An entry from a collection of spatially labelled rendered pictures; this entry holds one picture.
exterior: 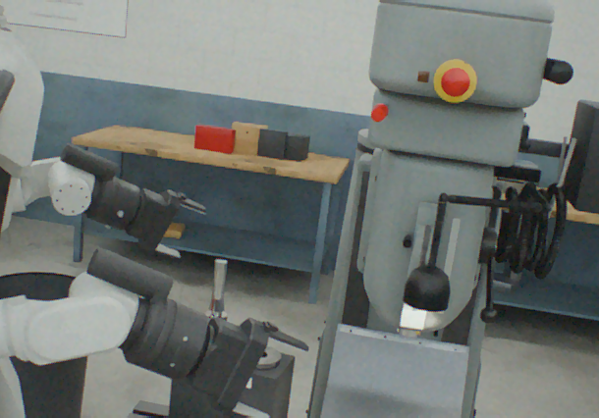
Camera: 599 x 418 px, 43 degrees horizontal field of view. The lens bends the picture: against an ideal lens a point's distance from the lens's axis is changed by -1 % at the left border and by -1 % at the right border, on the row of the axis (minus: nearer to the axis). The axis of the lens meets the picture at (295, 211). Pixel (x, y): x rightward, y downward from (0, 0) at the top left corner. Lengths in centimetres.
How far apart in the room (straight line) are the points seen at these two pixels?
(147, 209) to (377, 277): 44
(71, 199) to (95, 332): 51
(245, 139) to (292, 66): 73
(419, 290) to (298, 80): 452
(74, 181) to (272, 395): 55
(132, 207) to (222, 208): 451
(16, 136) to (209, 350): 35
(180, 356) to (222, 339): 6
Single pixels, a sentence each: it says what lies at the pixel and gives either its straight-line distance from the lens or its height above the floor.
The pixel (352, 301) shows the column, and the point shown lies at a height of 119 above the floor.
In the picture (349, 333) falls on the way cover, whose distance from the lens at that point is 185.
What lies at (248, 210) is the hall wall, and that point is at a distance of 585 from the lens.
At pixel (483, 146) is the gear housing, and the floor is 166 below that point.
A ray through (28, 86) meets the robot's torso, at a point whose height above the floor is 170.
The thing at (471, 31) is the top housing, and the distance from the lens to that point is 113.
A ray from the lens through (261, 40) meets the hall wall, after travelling 568.
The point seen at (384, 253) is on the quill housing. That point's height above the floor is 145.
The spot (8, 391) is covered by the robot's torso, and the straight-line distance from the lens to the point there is 126.
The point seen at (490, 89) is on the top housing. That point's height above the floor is 175.
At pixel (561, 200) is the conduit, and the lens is 162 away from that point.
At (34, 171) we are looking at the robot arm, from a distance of 143.
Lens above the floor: 182
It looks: 14 degrees down
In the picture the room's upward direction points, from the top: 7 degrees clockwise
